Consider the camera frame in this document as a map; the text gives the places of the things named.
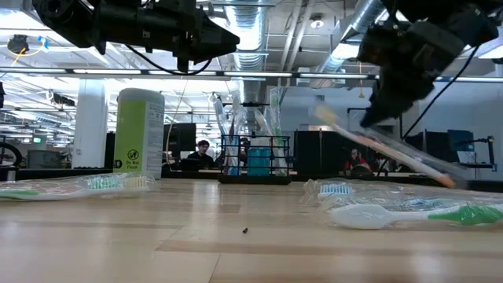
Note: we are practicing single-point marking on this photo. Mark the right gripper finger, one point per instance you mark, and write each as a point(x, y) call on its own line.
point(408, 95)
point(383, 108)

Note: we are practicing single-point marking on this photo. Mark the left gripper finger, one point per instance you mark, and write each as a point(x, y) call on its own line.
point(214, 49)
point(218, 31)

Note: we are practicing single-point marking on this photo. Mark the grey toothbrush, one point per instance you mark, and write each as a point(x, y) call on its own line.
point(220, 118)

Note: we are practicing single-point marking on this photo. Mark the green toothbrush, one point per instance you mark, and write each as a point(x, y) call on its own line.
point(276, 118)
point(19, 193)
point(373, 216)

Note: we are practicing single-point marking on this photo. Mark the blue mouthwash bottle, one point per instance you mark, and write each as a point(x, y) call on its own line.
point(258, 161)

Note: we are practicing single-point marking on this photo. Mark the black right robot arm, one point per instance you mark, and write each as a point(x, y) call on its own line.
point(452, 12)

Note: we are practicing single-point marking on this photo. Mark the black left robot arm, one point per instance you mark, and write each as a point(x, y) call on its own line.
point(118, 21)

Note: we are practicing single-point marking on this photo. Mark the person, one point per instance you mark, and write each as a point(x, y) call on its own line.
point(202, 147)
point(355, 157)

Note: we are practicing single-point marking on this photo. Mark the black cabinet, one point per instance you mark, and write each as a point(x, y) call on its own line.
point(318, 153)

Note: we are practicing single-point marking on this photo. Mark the green white wipes canister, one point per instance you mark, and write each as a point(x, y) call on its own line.
point(137, 133)

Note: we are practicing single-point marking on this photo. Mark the white column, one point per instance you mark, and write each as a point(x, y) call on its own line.
point(90, 118)

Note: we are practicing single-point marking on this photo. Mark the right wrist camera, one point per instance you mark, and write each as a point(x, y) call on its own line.
point(438, 41)

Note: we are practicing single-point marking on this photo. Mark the black overhead camera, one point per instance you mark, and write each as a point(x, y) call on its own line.
point(17, 43)

